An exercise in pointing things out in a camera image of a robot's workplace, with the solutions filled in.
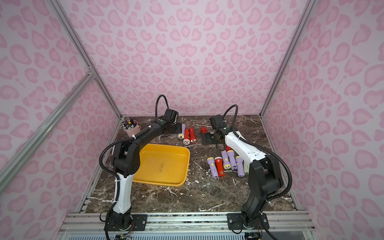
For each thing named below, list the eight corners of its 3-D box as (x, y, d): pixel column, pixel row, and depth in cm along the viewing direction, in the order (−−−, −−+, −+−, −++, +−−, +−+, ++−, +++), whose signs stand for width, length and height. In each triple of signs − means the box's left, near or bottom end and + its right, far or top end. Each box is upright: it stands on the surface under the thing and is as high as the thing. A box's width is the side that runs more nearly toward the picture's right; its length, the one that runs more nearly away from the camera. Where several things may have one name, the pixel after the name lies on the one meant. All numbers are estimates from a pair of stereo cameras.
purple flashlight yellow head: (224, 169, 93) (224, 167, 90) (220, 153, 101) (221, 150, 98) (230, 169, 93) (231, 166, 90) (226, 152, 101) (227, 149, 98)
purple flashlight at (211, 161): (214, 178, 89) (214, 176, 87) (206, 160, 97) (207, 158, 94) (220, 176, 90) (220, 174, 87) (212, 158, 98) (212, 156, 95)
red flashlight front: (217, 177, 89) (218, 175, 87) (214, 159, 97) (214, 157, 95) (225, 176, 90) (225, 174, 88) (221, 158, 97) (221, 156, 95)
